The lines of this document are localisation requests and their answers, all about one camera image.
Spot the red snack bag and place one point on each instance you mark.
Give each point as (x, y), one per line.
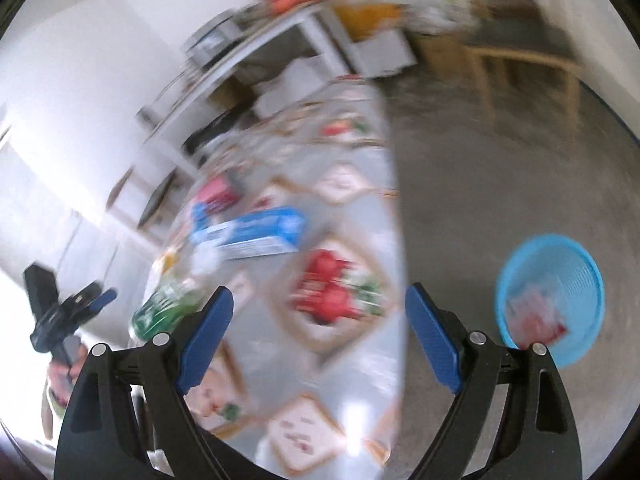
(537, 312)

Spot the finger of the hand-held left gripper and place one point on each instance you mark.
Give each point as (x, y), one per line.
(102, 297)

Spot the white box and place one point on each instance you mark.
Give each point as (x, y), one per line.
(382, 52)

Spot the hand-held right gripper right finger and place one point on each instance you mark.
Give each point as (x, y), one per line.
(432, 337)

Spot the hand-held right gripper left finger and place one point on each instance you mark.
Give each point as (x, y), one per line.
(205, 337)

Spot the white cloth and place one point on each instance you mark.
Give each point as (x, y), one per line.
(290, 85)

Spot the wooden chair black seat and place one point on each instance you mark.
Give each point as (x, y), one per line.
(520, 35)

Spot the black cloth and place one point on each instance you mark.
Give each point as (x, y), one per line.
(215, 132)

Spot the green label bottle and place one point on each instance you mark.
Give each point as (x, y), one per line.
(160, 305)

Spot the blue cardboard box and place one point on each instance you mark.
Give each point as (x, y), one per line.
(250, 232)

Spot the yellow bag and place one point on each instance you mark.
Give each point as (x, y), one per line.
(367, 20)

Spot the brown cardboard box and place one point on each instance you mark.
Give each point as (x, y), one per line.
(442, 55)

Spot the blue plastic wastebasket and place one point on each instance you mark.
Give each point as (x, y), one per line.
(580, 280)

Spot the red drink can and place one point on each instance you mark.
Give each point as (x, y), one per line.
(215, 194)

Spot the steel rice cooker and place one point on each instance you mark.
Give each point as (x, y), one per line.
(212, 40)

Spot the person's left hand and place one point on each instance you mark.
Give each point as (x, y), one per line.
(61, 382)

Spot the fruit printed tablecloth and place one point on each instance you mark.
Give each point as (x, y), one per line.
(325, 370)

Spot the white side table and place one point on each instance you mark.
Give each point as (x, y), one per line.
(280, 32)

